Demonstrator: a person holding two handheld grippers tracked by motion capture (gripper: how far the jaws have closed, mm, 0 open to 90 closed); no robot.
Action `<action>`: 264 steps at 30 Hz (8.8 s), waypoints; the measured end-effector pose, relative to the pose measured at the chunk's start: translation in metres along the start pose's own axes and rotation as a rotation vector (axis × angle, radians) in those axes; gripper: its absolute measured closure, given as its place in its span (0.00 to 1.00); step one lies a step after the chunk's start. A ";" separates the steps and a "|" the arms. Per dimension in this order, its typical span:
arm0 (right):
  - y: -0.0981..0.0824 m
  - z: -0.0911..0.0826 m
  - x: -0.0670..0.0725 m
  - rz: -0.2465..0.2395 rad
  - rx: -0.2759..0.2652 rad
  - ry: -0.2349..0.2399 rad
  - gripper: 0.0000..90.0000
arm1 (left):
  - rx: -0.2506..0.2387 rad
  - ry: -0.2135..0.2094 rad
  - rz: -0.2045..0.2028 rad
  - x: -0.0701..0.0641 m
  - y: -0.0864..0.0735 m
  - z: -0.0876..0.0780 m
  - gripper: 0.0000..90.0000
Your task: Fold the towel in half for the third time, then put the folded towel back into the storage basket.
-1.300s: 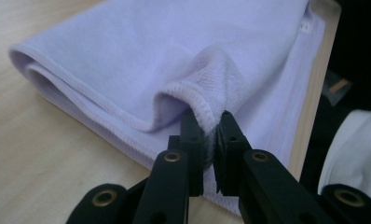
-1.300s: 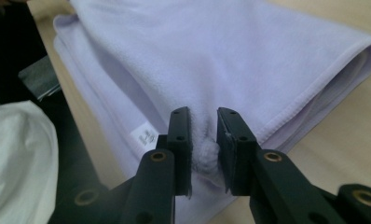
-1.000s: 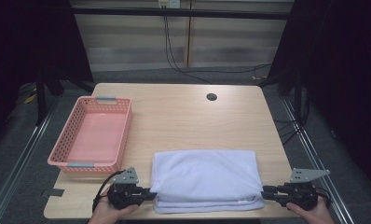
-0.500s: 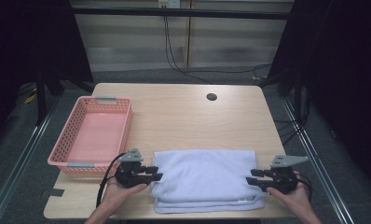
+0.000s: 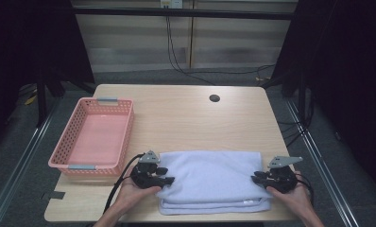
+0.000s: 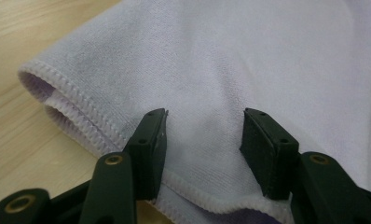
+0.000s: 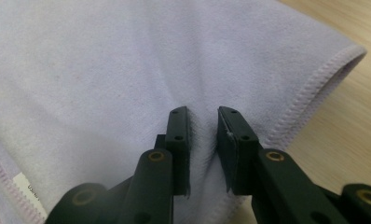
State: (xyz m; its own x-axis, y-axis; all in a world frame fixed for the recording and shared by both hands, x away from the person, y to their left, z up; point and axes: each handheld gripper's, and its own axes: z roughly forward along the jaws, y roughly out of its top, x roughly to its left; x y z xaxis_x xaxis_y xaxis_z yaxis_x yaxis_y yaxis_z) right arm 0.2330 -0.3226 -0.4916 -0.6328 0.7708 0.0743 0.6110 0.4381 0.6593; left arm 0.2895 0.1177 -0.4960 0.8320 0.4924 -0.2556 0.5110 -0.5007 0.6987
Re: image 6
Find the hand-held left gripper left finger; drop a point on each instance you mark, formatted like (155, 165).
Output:
(148, 152)

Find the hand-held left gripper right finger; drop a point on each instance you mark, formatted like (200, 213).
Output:
(272, 155)

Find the white patterned garment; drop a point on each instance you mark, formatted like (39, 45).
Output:
(221, 62)

